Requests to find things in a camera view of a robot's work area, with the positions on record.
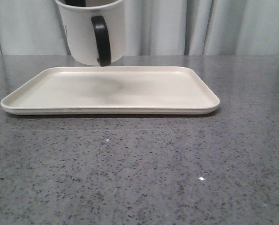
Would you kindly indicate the white smiley mug black handle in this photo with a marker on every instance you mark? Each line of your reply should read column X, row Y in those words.
column 96, row 32

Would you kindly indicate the cream rectangular plastic tray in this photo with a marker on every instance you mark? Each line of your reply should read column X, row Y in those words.
column 113, row 90

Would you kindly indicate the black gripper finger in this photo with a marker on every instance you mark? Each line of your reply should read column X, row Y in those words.
column 76, row 2

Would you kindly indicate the grey pleated curtain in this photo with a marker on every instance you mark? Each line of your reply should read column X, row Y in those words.
column 153, row 27

